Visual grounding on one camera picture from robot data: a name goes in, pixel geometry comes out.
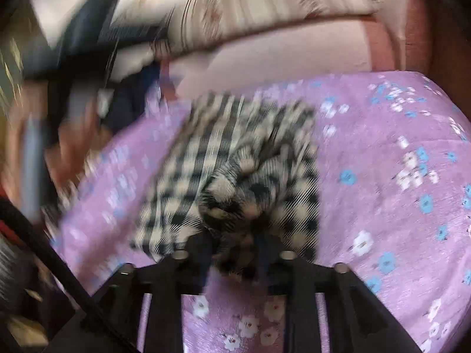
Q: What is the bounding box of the black cream checkered garment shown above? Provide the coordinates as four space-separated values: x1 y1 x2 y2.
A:
131 93 319 281

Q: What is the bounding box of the dark navy clothes pile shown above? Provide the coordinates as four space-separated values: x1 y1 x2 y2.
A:
101 61 160 136

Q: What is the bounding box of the person's left hand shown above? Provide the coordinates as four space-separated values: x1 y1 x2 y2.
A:
0 88 115 207

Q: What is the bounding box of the purple floral bed sheet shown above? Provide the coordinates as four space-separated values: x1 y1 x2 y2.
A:
53 72 470 352

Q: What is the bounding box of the pink padded headboard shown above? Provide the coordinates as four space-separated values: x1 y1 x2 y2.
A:
160 0 432 99

